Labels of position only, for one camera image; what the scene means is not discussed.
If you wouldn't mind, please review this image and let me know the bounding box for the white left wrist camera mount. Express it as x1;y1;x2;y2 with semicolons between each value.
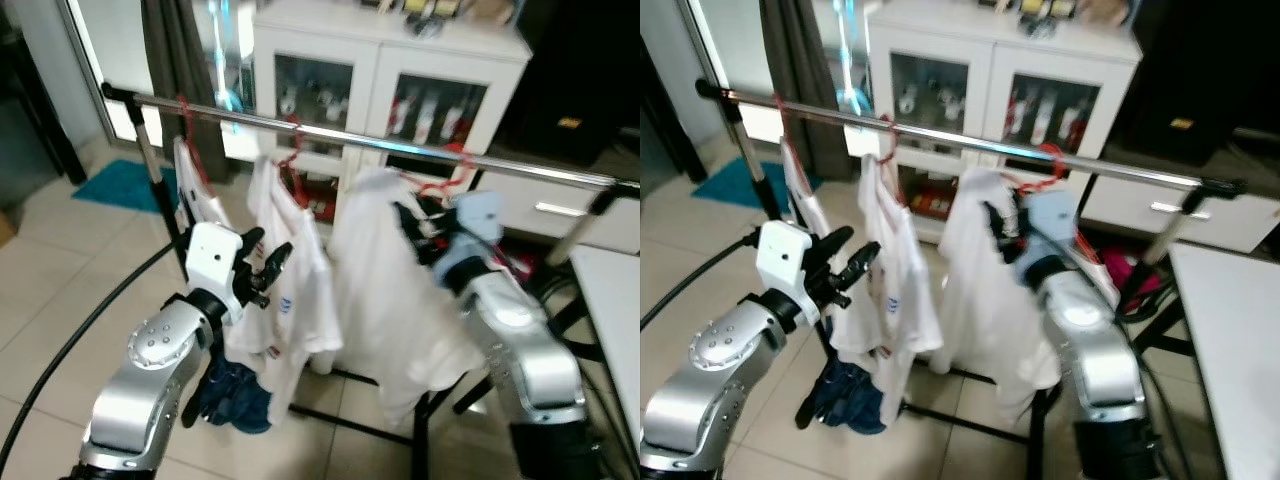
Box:
185;222;248;323
755;220;817;301

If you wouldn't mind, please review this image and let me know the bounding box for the glass sliding door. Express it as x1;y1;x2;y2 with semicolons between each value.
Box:
680;0;871;161
60;0;256;161

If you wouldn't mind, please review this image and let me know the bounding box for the blue floor mat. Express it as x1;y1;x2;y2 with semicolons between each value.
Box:
692;155;791;211
72;160;181;214

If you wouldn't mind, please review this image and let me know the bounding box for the white glass-door cabinet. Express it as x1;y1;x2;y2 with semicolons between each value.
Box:
865;0;1141;216
250;0;531;226

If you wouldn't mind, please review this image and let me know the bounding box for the white drawer unit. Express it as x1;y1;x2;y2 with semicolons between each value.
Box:
470;168;641;256
1080;170;1280;256

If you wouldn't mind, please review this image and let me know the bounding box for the dark blue garment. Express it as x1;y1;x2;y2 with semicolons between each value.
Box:
190;355;276;436
800;355;891;436

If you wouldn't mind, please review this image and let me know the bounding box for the pale right wrist camera mount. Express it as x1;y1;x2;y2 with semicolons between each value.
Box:
432;190;506;288
1015;190;1083;288

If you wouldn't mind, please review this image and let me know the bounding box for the red plastic hanger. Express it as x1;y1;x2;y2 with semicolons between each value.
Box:
275;118;313;216
405;143;481;206
770;93;806;191
175;95;216;196
1005;143;1073;197
872;115;906;206

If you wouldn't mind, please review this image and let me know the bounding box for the pink cloth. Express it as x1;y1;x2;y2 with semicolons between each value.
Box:
495;245;546;286
1100;250;1166;296

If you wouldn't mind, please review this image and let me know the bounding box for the yellow and black item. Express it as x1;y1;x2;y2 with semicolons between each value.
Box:
400;0;466;36
1018;0;1086;36

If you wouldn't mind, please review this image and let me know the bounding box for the white t-shirt with blue logo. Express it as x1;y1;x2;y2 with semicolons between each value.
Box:
830;152;946;421
222;155;346;426

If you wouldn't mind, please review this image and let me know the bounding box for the black cabinet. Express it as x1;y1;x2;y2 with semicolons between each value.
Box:
490;0;641;171
1105;0;1280;171

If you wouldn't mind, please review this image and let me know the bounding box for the dark brown curtain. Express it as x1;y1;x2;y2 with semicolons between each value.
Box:
758;0;851;181
140;0;229;156

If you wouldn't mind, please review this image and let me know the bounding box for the chrome and black clothes rack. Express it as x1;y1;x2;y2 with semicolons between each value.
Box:
100;83;641;480
697;80;1248;480

